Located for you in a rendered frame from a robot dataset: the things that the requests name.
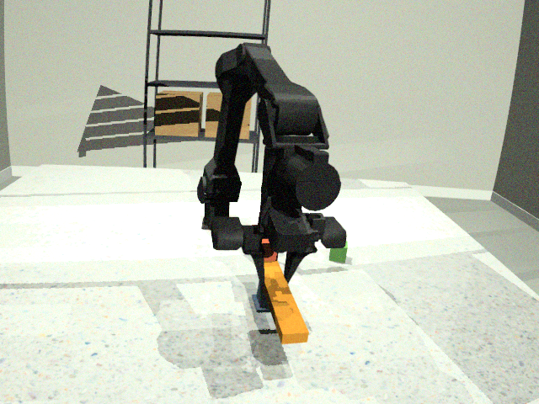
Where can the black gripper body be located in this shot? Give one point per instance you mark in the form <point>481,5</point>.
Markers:
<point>227,233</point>

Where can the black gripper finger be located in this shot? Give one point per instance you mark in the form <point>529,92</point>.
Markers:
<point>293,260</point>
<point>258,258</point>

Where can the orange rectangular bar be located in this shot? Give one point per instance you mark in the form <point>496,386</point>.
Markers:
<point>287,317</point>

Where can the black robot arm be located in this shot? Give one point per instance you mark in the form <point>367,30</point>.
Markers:
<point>287,114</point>

